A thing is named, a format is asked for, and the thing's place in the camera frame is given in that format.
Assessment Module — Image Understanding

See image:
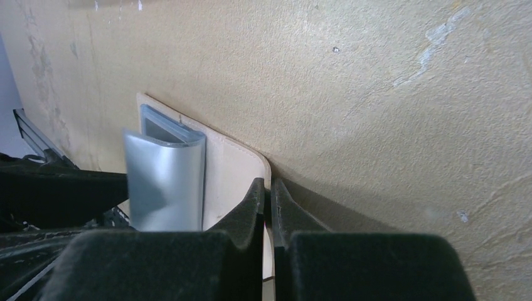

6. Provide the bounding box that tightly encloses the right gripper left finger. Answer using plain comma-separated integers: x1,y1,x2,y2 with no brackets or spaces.
40,178,265,300

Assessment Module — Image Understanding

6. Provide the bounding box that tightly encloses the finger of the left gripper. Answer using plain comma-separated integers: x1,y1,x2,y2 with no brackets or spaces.
1,154,129,233

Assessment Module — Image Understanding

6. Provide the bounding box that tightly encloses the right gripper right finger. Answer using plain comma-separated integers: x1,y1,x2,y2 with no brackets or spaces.
270,179,475,300

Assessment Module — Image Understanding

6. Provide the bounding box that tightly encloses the beige card holder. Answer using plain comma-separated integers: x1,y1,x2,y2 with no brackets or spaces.
123,93,272,288

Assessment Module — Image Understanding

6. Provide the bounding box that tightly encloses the aluminium table frame rail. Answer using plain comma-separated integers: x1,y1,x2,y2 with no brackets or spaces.
13,108,78,169

